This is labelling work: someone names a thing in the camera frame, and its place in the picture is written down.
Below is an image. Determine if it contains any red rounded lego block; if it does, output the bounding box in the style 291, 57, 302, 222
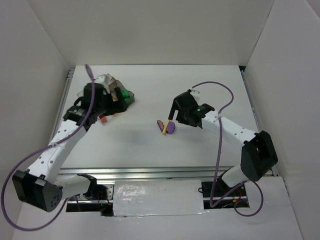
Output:
99, 115, 108, 122

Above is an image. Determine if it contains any green long lego brick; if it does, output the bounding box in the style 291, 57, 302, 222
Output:
120, 90, 130, 100

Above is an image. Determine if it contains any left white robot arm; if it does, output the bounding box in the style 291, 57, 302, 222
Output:
12, 80, 133, 212

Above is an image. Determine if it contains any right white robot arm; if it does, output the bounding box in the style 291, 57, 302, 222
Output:
168, 91, 278, 188

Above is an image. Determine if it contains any purple rounded lego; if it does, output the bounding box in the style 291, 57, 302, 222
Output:
166, 121, 176, 135

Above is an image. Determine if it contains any clear plastic bin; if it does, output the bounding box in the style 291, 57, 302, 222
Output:
74, 74, 127, 127

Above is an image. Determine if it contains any orange plastic bin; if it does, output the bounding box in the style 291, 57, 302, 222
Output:
106, 87, 127, 116

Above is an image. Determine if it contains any purple patterned wedge lego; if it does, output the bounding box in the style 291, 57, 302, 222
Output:
157, 120, 165, 132

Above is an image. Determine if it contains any yellow flat lego plate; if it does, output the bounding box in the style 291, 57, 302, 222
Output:
162, 119, 171, 136

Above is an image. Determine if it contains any grey smoked plastic bin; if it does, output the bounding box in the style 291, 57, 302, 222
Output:
107, 80, 135, 109

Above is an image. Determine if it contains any white foil tape panel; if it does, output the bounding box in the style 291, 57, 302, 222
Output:
113, 179, 204, 217

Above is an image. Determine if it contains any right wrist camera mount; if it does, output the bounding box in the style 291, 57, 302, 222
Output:
187, 88, 200, 98

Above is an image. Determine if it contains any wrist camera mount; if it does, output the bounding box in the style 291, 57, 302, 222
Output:
187, 88, 200, 98
94, 74, 114, 88

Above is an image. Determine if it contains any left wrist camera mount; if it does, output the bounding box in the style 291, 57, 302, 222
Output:
94, 74, 114, 88

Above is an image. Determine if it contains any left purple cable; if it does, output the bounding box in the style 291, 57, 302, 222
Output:
0, 63, 97, 231

